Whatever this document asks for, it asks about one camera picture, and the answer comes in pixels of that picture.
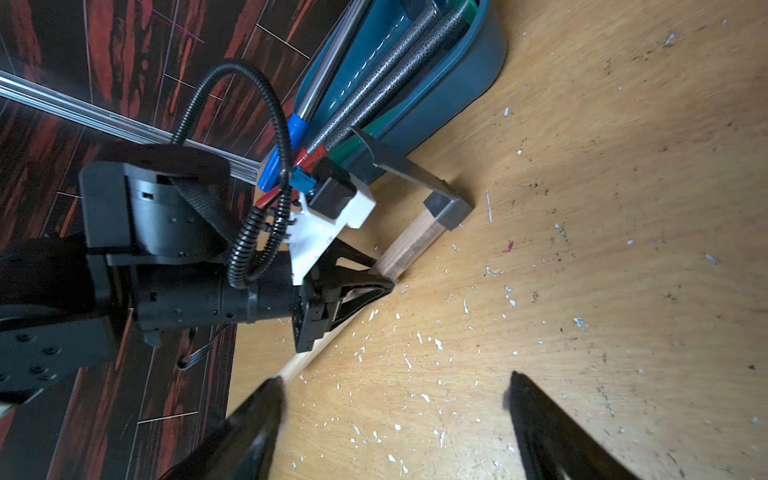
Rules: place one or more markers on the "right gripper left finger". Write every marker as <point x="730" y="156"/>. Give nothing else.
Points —
<point x="243" y="446"/>

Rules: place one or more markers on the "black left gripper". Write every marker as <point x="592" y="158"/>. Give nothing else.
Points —
<point x="155" y="215"/>

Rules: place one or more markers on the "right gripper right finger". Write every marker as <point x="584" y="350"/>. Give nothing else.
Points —
<point x="551" y="444"/>

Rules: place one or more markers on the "chrome hoe blue grip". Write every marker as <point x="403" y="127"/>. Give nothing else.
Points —
<point x="331" y="58"/>

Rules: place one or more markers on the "grey hoe red grip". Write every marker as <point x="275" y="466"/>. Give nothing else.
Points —
<point x="421" y="41"/>
<point x="460" y="13"/>

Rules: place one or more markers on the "wooden handle hammer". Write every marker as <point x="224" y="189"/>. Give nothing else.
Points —
<point x="445" y="209"/>

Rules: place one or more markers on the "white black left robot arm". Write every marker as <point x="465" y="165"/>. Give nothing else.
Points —
<point x="58" y="315"/>

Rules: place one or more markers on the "teal plastic storage box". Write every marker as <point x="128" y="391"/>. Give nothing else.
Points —
<point x="460" y="73"/>

